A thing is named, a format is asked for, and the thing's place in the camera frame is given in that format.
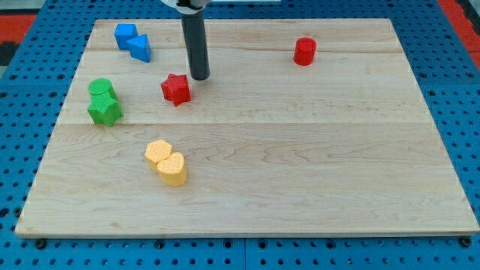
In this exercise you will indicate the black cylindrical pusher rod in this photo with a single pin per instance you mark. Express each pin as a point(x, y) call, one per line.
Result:
point(195, 41)

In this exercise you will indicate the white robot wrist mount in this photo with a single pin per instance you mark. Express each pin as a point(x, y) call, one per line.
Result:
point(187, 6)

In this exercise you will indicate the red star block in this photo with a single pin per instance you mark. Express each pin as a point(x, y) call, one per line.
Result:
point(176, 89)

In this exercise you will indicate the green star block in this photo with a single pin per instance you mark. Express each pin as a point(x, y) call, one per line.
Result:
point(104, 109)

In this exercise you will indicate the blue triangle block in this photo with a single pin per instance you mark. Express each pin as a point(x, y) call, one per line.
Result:
point(139, 48)

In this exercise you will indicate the blue cube block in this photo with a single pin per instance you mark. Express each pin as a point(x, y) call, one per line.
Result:
point(123, 33)

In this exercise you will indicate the green cylinder block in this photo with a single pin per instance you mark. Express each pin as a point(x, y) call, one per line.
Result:
point(101, 86)

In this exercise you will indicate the red cylinder block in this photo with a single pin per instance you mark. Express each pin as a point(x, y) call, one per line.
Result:
point(305, 50)

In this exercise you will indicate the yellow hexagon block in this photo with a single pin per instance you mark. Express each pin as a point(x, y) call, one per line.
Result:
point(157, 151)

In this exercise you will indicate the yellow heart block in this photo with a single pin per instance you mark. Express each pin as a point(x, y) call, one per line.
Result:
point(172, 171)

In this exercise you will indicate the wooden board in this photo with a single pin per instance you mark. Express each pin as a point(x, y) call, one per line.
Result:
point(343, 147)

